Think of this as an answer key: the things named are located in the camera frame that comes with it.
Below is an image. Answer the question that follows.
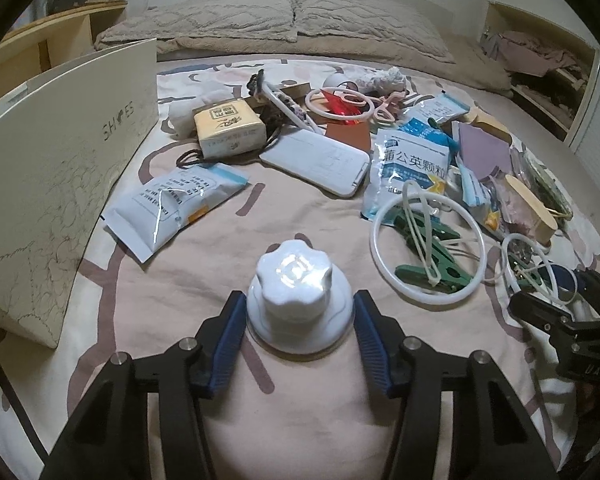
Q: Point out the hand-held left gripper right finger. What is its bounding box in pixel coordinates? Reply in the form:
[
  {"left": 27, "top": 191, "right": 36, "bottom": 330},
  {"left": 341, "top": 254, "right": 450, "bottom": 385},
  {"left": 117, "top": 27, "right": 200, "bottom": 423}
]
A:
[{"left": 352, "top": 290, "right": 561, "bottom": 480}]

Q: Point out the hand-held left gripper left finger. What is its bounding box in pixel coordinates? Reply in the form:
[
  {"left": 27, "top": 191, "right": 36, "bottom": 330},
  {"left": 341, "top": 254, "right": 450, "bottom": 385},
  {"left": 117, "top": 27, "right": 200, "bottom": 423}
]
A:
[{"left": 40, "top": 291, "right": 248, "bottom": 480}]

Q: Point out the small white ring hanger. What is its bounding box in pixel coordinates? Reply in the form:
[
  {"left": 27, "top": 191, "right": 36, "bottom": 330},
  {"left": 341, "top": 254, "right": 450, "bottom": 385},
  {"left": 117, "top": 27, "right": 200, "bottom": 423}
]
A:
[{"left": 500, "top": 232, "right": 583, "bottom": 306}]

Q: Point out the white suction cup knob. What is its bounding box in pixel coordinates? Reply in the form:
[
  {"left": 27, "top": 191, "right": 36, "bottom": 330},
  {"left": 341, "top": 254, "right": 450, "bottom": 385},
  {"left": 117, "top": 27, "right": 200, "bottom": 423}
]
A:
[{"left": 246, "top": 240, "right": 355, "bottom": 353}]

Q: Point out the large white ring hanger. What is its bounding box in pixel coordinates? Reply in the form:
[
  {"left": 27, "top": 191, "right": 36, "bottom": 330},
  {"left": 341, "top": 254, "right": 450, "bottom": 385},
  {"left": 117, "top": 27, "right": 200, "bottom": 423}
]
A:
[{"left": 371, "top": 180, "right": 485, "bottom": 306}]

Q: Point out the green patterned packet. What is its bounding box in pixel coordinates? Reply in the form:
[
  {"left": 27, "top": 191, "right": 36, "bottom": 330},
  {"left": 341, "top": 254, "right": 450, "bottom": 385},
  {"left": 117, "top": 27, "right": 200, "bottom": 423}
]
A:
[{"left": 521, "top": 149, "right": 575, "bottom": 222}]

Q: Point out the blue white medicine pouch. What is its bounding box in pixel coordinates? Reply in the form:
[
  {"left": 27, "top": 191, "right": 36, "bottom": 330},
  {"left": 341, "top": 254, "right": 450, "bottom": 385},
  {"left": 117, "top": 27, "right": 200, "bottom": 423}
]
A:
[{"left": 361, "top": 127, "right": 462, "bottom": 222}]

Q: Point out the white shoe box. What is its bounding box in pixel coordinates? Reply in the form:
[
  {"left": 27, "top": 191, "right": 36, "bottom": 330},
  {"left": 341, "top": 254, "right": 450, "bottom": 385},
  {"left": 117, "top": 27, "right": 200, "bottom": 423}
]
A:
[{"left": 0, "top": 39, "right": 158, "bottom": 350}]

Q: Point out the oval wooden brush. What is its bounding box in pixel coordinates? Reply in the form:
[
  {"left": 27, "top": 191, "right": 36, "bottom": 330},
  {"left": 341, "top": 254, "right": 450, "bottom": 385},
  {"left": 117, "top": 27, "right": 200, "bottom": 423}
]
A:
[{"left": 504, "top": 174, "right": 557, "bottom": 247}]

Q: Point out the blue face mask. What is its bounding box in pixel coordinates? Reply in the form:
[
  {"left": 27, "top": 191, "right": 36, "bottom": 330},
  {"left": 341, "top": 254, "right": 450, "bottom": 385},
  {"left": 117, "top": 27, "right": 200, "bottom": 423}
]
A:
[{"left": 449, "top": 167, "right": 492, "bottom": 212}]

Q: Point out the white blue sachet packet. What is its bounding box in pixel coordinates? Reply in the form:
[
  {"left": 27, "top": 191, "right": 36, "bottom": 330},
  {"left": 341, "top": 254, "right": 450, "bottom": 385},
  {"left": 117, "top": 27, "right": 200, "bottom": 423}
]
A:
[{"left": 102, "top": 162, "right": 251, "bottom": 264}]

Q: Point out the purple notepad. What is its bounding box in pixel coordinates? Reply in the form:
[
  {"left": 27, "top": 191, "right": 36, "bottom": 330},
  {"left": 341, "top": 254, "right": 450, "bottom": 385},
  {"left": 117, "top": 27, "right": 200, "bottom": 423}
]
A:
[{"left": 452, "top": 120, "right": 515, "bottom": 187}]

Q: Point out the white flat case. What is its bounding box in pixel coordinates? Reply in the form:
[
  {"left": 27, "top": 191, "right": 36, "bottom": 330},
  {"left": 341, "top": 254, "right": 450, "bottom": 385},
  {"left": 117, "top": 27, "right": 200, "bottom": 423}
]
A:
[{"left": 259, "top": 130, "right": 371, "bottom": 198}]

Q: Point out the white open cabinet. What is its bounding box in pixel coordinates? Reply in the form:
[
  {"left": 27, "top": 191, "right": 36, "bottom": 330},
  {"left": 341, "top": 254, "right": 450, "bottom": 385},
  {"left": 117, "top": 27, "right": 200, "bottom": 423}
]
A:
[{"left": 479, "top": 0, "right": 600, "bottom": 150}]

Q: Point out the brown leather card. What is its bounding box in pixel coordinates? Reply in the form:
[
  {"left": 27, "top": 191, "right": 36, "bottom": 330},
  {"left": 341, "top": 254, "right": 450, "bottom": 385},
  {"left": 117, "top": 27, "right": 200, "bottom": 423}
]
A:
[{"left": 325, "top": 122, "right": 371, "bottom": 152}]

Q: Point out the yellow tissue pack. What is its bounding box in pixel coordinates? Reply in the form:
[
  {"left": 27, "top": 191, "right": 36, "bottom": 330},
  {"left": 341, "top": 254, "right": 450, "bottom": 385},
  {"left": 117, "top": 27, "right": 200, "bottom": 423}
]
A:
[{"left": 194, "top": 99, "right": 267, "bottom": 161}]

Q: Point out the small blue white packet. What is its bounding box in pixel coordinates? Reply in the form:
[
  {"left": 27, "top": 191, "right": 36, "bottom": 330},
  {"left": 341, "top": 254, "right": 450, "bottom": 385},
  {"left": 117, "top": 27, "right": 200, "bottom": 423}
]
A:
[{"left": 414, "top": 92, "right": 472, "bottom": 125}]

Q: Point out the pink hair clip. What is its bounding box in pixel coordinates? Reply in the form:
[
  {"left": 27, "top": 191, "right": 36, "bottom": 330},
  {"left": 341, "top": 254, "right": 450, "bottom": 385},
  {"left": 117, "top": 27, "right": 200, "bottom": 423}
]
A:
[{"left": 370, "top": 92, "right": 407, "bottom": 127}]

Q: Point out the red transparent object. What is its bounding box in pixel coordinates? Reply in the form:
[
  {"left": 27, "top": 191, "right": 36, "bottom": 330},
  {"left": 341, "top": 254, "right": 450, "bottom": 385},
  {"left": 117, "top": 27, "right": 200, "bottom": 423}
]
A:
[{"left": 325, "top": 95, "right": 362, "bottom": 126}]

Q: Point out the pile of clothes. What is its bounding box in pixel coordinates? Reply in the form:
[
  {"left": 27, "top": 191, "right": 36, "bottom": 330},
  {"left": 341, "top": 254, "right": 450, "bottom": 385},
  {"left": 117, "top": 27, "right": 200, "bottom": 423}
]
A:
[{"left": 481, "top": 30, "right": 595, "bottom": 111}]

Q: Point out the white hair comb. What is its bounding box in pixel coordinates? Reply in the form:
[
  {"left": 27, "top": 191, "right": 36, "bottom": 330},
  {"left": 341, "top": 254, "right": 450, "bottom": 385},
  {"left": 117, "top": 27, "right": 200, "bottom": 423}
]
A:
[{"left": 264, "top": 86, "right": 327, "bottom": 135}]

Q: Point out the brown wooden box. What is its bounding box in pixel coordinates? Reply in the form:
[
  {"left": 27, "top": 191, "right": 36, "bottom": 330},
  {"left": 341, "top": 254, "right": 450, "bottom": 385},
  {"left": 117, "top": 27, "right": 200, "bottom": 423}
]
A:
[{"left": 279, "top": 82, "right": 312, "bottom": 102}]

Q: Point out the white scrunchie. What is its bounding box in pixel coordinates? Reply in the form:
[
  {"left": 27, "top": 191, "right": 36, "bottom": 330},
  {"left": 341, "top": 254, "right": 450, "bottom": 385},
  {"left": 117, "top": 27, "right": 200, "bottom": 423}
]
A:
[{"left": 367, "top": 66, "right": 407, "bottom": 96}]

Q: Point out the wooden bedside shelf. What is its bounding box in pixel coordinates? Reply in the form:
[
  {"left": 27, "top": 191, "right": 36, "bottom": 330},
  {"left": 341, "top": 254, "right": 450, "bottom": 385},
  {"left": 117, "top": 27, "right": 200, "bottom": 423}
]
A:
[{"left": 0, "top": 0, "right": 129, "bottom": 106}]

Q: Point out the white ring with red item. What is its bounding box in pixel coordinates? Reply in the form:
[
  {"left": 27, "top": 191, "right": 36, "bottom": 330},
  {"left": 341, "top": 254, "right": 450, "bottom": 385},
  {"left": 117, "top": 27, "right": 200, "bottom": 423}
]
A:
[{"left": 305, "top": 87, "right": 376, "bottom": 124}]

